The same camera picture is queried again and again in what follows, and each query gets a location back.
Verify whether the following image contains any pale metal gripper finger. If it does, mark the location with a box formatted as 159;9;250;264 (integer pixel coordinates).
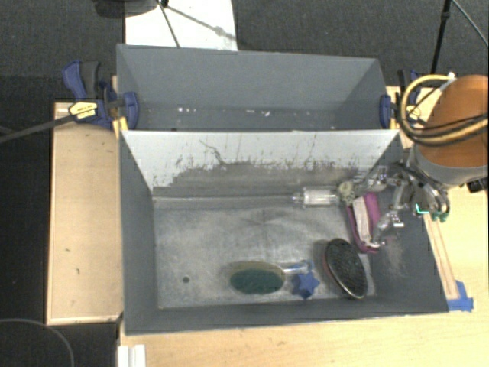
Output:
369;210;406;248
338;165;389;203

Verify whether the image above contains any purple and white packet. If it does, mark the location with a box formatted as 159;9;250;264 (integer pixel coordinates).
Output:
345;192;383;255

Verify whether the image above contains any clear glass tube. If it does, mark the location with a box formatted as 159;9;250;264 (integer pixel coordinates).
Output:
291;187;342;209

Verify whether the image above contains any dark round disc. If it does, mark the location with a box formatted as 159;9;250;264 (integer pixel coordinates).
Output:
323;238;369;300

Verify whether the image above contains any grey metal bin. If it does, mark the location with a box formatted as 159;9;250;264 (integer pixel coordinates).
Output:
115;43;450;336

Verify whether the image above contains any pale wood board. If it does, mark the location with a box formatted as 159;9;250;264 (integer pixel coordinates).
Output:
45;101;125;326

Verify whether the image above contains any black cylinder on white bracket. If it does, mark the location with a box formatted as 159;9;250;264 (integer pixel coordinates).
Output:
467;177;489;194

